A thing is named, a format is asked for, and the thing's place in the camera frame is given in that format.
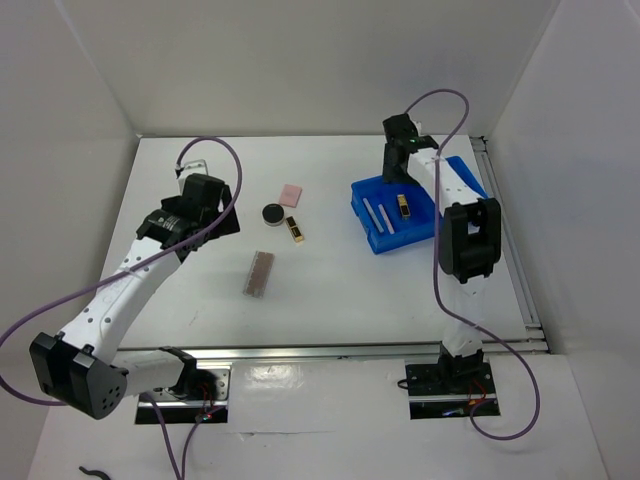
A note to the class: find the pink slim makeup tube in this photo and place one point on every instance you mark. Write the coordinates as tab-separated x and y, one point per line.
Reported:
386	219

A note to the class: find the white blue makeup pen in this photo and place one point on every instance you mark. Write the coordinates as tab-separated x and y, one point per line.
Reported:
373	216

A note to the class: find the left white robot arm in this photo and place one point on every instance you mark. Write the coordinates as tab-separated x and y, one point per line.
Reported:
80	367

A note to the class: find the black round powder jar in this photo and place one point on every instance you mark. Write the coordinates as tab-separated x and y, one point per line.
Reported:
273	214

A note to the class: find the aluminium rail right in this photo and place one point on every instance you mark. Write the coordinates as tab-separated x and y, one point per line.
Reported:
535	335

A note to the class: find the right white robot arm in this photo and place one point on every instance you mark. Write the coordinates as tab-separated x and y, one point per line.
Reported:
461	352

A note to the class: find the brown eyeshadow palette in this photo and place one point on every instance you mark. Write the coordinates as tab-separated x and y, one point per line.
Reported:
258	275

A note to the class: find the blue plastic organizer bin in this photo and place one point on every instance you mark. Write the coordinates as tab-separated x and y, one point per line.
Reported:
395	220

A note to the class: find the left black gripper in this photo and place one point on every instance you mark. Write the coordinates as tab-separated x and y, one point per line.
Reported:
228	224

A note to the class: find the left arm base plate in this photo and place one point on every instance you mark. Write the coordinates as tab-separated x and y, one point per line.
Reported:
190	400

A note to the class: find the aluminium rail front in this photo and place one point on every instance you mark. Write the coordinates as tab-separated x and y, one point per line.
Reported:
297	353

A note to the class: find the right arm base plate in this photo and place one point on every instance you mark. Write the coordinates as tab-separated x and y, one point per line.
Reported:
431	397

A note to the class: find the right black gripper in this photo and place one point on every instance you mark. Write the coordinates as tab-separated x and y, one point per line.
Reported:
388	172

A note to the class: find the black gold lipstick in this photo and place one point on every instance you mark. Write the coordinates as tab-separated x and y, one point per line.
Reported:
294	229
403	207

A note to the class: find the aluminium rail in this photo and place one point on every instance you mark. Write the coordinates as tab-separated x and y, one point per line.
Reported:
535	335
297	353

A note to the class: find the black hook bottom left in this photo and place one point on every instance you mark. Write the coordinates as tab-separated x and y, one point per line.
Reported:
94	473

